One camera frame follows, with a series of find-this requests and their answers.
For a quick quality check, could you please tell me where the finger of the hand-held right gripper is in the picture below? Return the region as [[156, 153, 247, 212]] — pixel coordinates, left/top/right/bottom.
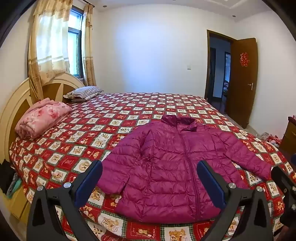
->
[[271, 166, 296, 205]]

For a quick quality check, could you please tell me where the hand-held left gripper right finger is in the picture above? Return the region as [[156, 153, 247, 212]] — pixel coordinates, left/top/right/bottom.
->
[[196, 160, 274, 241]]

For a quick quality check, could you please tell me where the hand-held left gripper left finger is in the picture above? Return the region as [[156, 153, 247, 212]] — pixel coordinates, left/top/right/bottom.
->
[[26, 160, 103, 241]]

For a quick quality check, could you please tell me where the magenta puffer jacket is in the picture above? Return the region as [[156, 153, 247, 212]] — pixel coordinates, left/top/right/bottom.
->
[[97, 115, 272, 225]]

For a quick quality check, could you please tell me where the red clutter pile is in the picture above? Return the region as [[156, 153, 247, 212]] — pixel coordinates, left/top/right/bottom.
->
[[261, 133, 281, 145]]

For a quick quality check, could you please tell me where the brown wooden cabinet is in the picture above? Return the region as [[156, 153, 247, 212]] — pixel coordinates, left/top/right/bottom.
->
[[279, 116, 296, 153]]

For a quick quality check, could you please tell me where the red checkered printed bedsheet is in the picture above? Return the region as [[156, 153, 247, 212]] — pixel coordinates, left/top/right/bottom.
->
[[9, 92, 296, 241]]

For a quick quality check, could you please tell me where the teal cloth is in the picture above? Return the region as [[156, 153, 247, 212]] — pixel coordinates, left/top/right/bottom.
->
[[6, 173, 23, 199]]

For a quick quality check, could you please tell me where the folded pink floral blanket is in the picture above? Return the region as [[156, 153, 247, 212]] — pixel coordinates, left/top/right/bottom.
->
[[15, 98, 73, 139]]

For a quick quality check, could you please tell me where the dark cloth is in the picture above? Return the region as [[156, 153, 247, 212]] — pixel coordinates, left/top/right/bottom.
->
[[0, 160, 17, 195]]

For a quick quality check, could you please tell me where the striped pillow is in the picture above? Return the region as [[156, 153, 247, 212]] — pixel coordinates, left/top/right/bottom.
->
[[63, 86, 104, 102]]

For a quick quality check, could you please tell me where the brown wooden door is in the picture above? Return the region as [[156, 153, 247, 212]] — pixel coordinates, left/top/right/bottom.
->
[[228, 38, 258, 129]]

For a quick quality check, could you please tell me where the wooden headboard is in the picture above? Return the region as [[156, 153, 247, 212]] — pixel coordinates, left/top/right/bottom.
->
[[0, 71, 86, 224]]

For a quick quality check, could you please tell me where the red paper door decoration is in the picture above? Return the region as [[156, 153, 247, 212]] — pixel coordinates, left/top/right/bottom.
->
[[240, 52, 250, 67]]

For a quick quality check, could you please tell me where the window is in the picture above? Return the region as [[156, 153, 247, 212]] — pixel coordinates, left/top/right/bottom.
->
[[68, 7, 84, 78]]

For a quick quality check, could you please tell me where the narrow yellow curtain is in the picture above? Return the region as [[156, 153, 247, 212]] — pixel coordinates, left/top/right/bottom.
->
[[81, 4, 97, 87]]

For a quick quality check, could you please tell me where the wide yellow sheer curtain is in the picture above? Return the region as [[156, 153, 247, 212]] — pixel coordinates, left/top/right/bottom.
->
[[28, 0, 73, 103]]

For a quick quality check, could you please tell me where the brown door frame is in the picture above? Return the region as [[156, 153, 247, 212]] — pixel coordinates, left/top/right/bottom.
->
[[204, 29, 238, 114]]

